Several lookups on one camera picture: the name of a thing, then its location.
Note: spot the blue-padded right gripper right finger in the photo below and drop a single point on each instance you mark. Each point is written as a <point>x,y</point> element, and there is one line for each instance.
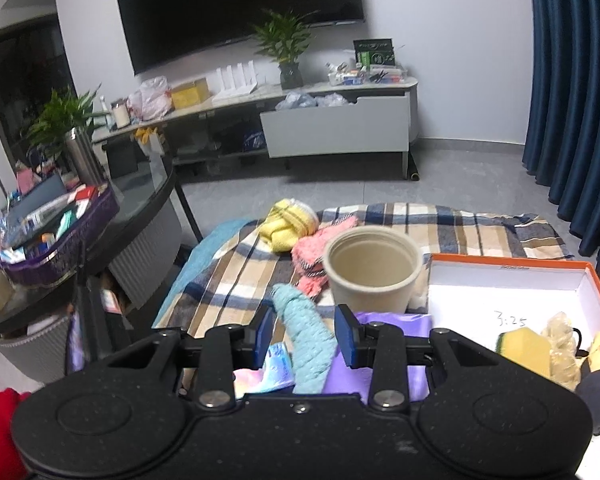
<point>349,334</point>

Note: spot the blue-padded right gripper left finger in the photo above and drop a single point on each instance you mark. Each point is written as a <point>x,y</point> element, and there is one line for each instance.
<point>263,325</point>

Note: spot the light blue knitted sock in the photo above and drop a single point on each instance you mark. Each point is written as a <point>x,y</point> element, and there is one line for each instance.
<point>313,343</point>

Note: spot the pink fluffy garment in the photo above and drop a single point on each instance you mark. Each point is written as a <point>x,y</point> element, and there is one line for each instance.
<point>307,255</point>

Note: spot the yellow fluffy sock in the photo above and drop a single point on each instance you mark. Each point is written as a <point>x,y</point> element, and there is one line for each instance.
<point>287,221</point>

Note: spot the purple plastic bag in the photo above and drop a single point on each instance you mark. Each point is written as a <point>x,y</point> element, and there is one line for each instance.
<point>383,378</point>

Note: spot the plaid checked blanket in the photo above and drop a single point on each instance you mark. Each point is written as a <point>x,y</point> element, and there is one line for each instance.
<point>232,273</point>

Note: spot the beige paper cup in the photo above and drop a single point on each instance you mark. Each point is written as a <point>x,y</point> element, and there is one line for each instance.
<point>373,269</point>

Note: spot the orange white cardboard box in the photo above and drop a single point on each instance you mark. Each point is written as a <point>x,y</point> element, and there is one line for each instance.
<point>482,297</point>

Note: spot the round glass side table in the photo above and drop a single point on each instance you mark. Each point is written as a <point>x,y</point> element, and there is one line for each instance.
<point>138,247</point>

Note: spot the cream fluffy cloth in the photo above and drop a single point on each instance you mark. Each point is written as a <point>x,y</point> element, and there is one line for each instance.
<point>564,363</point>

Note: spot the white grey TV cabinet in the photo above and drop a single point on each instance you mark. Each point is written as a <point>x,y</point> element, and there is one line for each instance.
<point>380,118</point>

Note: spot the plastic bags in drawer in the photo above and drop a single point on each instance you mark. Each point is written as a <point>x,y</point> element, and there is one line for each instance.
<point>295,100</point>

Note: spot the white wifi router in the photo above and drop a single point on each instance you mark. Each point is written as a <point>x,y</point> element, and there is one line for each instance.
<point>236,81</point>

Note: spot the yellow cardboard box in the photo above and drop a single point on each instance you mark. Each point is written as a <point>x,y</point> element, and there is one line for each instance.
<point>190,94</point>

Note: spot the purple tray with clutter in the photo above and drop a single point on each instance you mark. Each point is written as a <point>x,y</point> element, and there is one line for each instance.
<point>43,247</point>

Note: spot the pink white plastic bag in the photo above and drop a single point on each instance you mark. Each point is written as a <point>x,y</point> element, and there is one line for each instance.
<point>152,100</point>

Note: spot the clear tray of small items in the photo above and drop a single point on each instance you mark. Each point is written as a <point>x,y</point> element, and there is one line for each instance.
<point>344,75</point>

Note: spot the white jar with lid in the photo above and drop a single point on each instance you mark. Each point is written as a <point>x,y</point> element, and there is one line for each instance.
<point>120,113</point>

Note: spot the black green product box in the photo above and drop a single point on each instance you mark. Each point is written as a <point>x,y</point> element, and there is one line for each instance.
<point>369,52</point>

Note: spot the dark blue curtain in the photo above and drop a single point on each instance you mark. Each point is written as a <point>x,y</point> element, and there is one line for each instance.
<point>562,149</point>

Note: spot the bamboo plant in steel vase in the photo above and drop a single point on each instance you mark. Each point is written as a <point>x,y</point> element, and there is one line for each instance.
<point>65,127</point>

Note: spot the bamboo plant in dark vase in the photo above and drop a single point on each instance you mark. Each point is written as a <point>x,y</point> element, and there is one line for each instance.
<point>284,37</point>

